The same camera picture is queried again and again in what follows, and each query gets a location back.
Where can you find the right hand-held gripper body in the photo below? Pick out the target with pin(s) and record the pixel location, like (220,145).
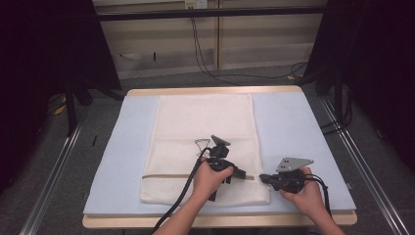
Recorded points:
(290,181)

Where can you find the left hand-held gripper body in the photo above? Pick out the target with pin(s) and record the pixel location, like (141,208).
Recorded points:
(219,153)

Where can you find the white mesh laundry bag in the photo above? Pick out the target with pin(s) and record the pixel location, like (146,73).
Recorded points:
(202,117)

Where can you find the person's right hand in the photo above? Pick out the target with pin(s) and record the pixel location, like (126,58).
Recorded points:
(310,196)

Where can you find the person's left hand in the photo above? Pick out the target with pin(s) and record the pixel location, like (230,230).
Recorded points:
(207,181)

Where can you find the light blue mat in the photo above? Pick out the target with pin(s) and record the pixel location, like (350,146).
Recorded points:
(293,130)

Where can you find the small grey clip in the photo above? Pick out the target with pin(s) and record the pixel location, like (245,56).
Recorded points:
(349,186)

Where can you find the light wooden table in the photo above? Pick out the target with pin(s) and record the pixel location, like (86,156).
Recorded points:
(212,90)

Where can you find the black stand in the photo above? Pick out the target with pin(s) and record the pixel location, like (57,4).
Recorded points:
(339,98)
(70,111)

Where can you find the small dark stick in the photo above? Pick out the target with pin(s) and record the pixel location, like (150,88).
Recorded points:
(94,140)

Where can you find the black horizontal bar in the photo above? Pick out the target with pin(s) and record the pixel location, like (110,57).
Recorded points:
(212,13)

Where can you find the black curtain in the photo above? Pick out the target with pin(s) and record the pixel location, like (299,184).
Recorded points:
(375,65)
(39,65)

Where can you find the white power outlet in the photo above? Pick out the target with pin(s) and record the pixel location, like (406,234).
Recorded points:
(196,3)

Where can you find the yellow tape strip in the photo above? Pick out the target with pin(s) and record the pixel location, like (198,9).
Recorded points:
(60,109)

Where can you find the metal floor rail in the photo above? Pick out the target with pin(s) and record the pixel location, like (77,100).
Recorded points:
(49,189)
(368,169)

